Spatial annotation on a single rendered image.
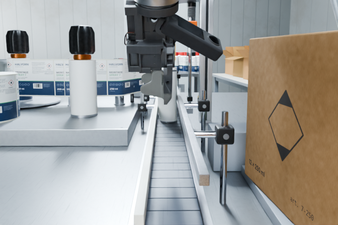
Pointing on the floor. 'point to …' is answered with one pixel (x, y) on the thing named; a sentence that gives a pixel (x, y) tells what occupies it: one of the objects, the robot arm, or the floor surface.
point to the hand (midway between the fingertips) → (168, 98)
